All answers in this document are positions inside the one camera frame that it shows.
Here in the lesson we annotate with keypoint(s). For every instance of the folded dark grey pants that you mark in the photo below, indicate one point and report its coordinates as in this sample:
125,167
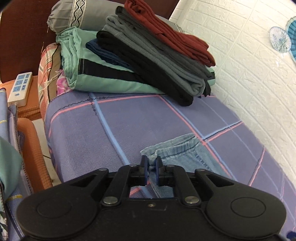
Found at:
148,39

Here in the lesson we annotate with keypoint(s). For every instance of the folded light grey pants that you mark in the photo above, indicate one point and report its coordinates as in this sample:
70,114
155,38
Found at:
185,83

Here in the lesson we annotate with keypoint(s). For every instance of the blue round wall decoration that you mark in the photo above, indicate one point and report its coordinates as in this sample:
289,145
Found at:
291,39

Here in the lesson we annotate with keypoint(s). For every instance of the folded navy pants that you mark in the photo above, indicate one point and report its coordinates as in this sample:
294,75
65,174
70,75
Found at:
101,49

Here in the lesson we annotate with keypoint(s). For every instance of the teal cloth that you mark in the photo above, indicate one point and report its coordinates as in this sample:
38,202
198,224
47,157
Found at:
9,166

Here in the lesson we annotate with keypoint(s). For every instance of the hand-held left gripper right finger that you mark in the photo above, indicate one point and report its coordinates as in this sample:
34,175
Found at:
158,169

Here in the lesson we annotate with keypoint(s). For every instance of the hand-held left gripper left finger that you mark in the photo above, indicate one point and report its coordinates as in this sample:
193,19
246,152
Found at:
144,166

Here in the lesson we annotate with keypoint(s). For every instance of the brown headboard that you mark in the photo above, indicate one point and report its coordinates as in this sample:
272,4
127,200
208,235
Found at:
20,46

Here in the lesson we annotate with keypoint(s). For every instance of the folded black pants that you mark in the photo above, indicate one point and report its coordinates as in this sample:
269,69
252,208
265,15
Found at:
150,74

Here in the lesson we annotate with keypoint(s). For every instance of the green quilt with black stripe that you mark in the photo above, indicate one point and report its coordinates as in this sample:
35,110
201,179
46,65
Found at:
97,81

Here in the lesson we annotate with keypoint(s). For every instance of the blue denim jeans pants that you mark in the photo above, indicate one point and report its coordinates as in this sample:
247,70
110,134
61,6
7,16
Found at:
182,148

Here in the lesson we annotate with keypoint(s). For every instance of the blue printed cloth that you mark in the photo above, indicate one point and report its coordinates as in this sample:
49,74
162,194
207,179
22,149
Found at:
11,120

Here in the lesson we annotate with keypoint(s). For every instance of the small clear round wall decoration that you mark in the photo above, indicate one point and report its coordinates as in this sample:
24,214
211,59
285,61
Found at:
278,38

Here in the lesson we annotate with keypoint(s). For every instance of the orange woven chair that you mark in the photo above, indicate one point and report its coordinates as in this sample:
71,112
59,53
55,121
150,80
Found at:
32,150

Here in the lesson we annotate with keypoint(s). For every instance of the purple plaid bed sheet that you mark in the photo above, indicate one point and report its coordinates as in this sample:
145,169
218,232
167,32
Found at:
138,120

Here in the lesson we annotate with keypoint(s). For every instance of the grey patterned pillow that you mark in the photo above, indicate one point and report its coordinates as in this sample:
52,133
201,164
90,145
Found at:
92,14

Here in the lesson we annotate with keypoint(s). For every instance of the white power strip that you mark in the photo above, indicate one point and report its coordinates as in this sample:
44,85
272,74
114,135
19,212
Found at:
20,85

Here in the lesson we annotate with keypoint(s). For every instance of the folded red pants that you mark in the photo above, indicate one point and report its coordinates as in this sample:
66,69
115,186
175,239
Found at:
166,30

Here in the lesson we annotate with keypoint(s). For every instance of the pink plaid mattress pad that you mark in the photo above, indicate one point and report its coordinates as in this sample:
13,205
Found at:
46,76

